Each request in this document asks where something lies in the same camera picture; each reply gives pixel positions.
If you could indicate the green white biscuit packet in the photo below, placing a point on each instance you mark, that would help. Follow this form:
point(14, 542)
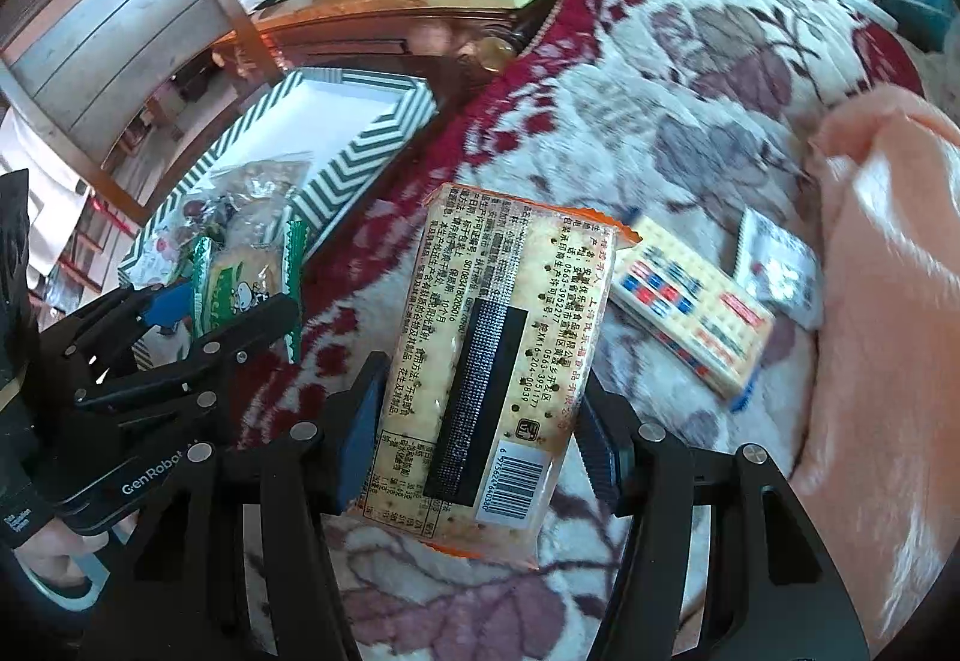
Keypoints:
point(240, 278)

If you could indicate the orange-edged cracker packet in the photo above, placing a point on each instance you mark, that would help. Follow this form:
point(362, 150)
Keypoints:
point(480, 331)

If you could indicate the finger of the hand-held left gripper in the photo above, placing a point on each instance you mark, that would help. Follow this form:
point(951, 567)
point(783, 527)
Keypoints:
point(169, 308)
point(255, 323)

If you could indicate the green striped white box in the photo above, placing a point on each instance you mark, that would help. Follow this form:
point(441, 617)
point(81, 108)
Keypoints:
point(337, 121)

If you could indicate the pink fleece blanket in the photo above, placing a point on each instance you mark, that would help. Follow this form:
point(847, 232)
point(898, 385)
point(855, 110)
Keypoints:
point(885, 331)

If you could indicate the person's left hand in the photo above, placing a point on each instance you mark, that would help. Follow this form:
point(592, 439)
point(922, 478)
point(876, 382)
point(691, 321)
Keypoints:
point(60, 545)

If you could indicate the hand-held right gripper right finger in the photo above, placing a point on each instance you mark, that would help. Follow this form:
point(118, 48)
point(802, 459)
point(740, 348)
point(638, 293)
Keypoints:
point(600, 451)

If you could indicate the red floral printed blanket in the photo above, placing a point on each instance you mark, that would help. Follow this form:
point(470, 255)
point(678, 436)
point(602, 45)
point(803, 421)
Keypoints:
point(675, 106)

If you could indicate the small white packet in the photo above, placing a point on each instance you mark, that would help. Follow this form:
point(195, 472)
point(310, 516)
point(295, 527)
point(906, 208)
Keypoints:
point(780, 267)

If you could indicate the white cloth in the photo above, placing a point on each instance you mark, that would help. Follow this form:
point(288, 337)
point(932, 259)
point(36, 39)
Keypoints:
point(60, 211)

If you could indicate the clear nut snack packet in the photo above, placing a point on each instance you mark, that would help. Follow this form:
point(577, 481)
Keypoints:
point(262, 181)

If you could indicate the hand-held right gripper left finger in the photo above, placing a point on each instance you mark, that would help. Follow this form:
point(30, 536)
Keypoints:
point(360, 436)

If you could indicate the round amber glass ball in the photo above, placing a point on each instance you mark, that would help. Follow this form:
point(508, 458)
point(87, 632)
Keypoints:
point(499, 54)

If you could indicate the wooden chair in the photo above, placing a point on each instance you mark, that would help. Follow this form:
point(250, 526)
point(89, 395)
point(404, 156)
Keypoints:
point(112, 31)

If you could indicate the blue red cracker packet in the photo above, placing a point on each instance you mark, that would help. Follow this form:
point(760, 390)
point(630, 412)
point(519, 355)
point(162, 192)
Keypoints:
point(690, 308)

